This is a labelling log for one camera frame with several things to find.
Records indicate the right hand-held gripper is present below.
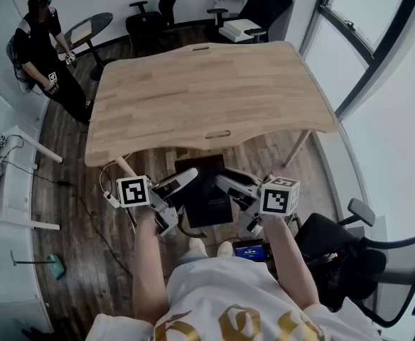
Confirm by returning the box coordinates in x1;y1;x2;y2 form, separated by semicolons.
213;168;301;236

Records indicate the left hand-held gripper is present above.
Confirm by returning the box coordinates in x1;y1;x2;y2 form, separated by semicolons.
116;167;199;237

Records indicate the black braided cable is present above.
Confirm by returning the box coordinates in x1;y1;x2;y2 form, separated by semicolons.
176;204;209;238

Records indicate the person's right forearm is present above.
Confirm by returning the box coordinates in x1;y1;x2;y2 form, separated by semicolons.
262;213;320;314

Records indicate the person's left forearm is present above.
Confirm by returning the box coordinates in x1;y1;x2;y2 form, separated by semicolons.
131;206;169;328

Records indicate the wooden table leg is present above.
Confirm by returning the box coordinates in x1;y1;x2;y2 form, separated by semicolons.
114;156;137;178
282;129;311;168

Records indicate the white shoe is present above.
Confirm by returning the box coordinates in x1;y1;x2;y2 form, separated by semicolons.
216;241;234;259
188;237;208;261

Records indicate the small black screen device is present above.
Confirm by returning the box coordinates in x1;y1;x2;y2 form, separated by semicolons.
232;239;272;262

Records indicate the white power strip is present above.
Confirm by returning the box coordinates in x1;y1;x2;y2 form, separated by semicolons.
103;191;120;209

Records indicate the white gold-print t-shirt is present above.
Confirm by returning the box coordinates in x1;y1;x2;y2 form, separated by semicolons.
85;256;382;341

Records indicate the black mesh office chair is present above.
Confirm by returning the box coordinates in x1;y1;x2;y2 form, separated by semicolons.
294;197;415;328

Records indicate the white flat box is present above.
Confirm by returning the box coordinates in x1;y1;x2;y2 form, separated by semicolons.
218;18;262;44

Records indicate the white desk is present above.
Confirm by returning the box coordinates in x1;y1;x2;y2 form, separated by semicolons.
0;124;63;231

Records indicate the pale book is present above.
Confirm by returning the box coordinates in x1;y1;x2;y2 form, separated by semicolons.
71;25;93;44

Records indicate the round dark side table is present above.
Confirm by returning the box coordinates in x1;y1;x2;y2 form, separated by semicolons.
62;11;114;81

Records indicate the black padded office chair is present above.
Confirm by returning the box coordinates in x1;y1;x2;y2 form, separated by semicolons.
203;0;293;44

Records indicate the black floor cable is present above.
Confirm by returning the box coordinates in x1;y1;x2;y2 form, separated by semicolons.
15;154;134;276

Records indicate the teal long-handled dustpan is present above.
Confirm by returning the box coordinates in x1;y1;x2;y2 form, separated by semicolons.
10;249;66;281

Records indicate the black window frame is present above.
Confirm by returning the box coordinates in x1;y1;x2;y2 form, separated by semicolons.
299;0;415;120

